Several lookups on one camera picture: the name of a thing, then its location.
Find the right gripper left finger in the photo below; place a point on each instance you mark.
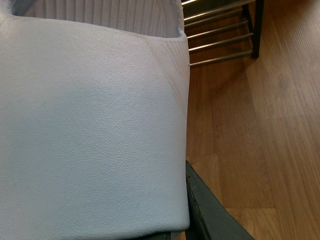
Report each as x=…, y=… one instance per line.
x=161, y=236

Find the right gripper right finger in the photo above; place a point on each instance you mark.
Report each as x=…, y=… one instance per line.
x=209, y=220

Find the light blue slipper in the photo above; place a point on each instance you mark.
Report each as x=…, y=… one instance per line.
x=93, y=121

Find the black metal shoe rack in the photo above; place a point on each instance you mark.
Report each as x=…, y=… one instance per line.
x=227, y=16

